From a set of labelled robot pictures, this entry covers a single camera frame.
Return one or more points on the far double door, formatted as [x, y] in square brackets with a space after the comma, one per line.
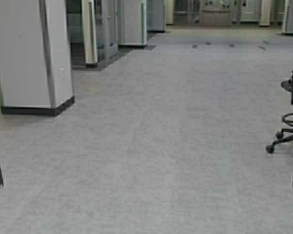
[216, 13]

